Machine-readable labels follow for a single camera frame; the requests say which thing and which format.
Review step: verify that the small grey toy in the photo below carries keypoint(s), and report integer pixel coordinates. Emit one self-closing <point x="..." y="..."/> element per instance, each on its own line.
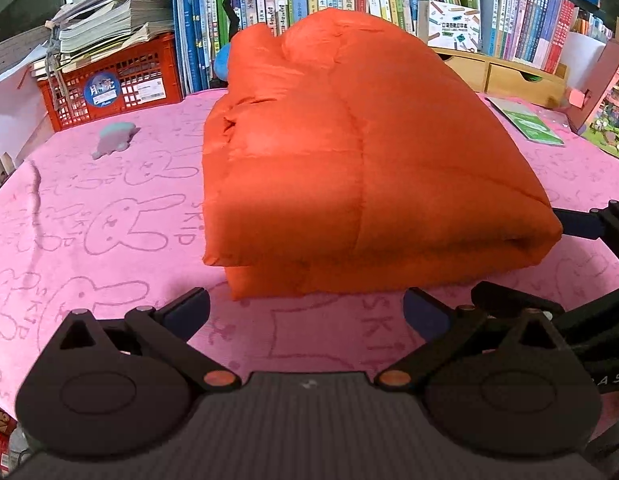
<point x="114" y="137"/>

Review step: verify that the grey grid mat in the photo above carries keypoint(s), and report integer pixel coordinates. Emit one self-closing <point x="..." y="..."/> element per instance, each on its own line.
<point x="16" y="50"/>

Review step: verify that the red plastic crate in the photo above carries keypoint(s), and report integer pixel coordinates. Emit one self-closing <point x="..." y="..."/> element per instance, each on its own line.
<point x="134" y="85"/>

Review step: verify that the stack of papers and magazines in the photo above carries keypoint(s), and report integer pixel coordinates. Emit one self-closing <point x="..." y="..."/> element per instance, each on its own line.
<point x="109" y="25"/>

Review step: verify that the round blue plush toy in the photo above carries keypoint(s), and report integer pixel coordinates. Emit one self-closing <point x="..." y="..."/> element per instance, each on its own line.
<point x="222" y="62"/>

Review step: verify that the triangular miniature house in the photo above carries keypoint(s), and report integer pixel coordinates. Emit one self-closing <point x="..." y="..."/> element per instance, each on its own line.
<point x="607" y="105"/>

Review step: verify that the row of tall blue books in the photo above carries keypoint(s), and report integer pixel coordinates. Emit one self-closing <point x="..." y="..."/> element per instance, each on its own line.
<point x="194" y="25"/>

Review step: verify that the orange down jacket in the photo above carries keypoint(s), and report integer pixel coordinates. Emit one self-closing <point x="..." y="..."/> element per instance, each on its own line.
<point x="349" y="160"/>

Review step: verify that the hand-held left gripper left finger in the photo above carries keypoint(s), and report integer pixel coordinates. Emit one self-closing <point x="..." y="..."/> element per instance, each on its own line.
<point x="192" y="312"/>

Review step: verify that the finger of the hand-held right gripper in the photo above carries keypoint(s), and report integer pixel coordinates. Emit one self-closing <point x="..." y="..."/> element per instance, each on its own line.
<point x="579" y="222"/>
<point x="514" y="300"/>

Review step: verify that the large white paper sheet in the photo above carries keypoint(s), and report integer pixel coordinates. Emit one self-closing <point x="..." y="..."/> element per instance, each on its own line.
<point x="14" y="105"/>

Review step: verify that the green white leaflet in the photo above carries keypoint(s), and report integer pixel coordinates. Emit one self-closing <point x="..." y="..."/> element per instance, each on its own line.
<point x="527" y="121"/>

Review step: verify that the pink rabbit-print blanket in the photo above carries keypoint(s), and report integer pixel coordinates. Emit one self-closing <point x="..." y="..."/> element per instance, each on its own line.
<point x="114" y="220"/>

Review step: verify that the wooden drawer organiser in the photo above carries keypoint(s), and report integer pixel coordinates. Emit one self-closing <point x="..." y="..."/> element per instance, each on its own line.
<point x="509" y="77"/>

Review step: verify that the row of pastel books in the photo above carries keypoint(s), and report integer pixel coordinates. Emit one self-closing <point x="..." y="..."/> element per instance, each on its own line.
<point x="529" y="20"/>

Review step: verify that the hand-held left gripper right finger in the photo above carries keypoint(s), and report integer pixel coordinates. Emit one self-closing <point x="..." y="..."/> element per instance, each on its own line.
<point x="423" y="312"/>

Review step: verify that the white pencil-print box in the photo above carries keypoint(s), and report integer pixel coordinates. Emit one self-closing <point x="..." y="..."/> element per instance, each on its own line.
<point x="447" y="27"/>

